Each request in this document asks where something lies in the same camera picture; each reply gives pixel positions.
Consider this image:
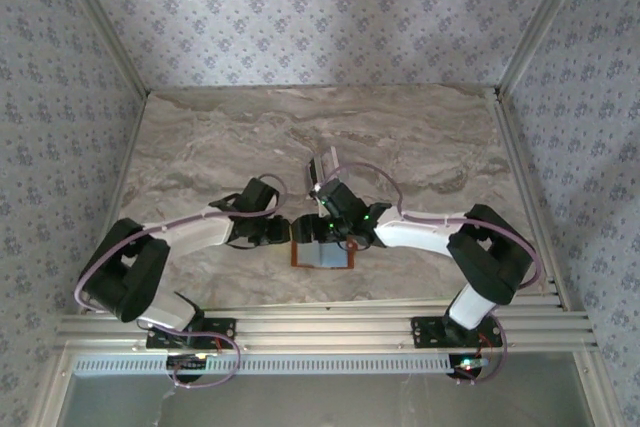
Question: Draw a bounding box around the brown leather card holder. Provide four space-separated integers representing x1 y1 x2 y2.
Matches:
290 239 358 272

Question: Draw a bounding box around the black controller board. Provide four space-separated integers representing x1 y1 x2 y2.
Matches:
446 354 490 382
166 352 210 384

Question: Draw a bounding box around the aluminium extrusion rail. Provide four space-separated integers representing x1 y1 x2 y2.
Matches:
53 296 600 354

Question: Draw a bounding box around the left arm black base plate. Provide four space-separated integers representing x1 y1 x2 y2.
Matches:
145 317 238 350

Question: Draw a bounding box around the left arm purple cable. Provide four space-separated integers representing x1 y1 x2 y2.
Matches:
73 174 288 389

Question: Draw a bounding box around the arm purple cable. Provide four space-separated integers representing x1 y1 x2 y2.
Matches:
319 162 544 388
73 174 288 389

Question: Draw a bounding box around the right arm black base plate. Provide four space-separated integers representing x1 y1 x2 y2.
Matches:
409 315 504 350

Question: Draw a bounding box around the grey slotted cable duct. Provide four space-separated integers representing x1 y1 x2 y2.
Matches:
72 352 471 377

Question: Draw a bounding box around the aluminium table side rail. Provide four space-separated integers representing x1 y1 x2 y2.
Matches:
79 91 149 313
493 91 572 309

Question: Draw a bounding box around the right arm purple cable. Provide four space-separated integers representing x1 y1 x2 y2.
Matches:
319 162 544 388

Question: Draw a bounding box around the aluminium frame post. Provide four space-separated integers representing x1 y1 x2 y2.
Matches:
49 0 151 98
496 0 597 93

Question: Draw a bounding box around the aluminium frame leg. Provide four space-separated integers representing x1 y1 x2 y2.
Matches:
573 350 622 427
28 351 77 427

